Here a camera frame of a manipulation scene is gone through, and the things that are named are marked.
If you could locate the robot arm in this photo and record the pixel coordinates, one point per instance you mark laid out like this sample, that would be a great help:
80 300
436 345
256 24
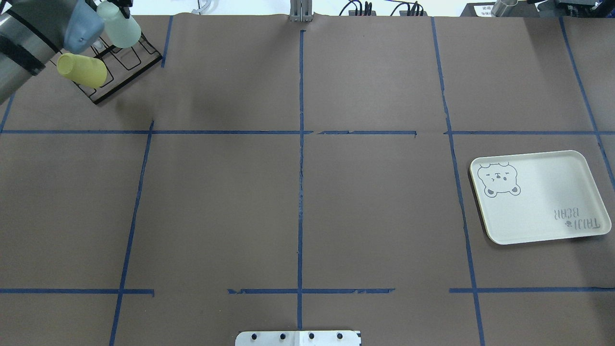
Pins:
33 31

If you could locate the black wire cup rack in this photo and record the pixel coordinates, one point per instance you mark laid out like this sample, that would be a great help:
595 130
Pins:
122 65

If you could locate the yellow cup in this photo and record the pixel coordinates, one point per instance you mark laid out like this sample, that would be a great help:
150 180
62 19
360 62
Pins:
83 70

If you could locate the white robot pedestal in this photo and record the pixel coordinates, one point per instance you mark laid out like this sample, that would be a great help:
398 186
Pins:
299 338

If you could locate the metal cup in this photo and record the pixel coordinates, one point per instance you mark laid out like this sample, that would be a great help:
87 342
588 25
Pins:
503 8

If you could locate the green cup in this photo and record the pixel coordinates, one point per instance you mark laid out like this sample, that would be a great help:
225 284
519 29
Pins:
124 32

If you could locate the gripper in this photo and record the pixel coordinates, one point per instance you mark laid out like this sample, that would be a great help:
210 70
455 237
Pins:
125 10

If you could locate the white bear tray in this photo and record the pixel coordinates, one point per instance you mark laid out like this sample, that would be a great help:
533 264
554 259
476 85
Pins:
538 197

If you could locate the aluminium frame post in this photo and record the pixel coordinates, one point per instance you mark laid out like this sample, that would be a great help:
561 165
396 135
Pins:
301 11

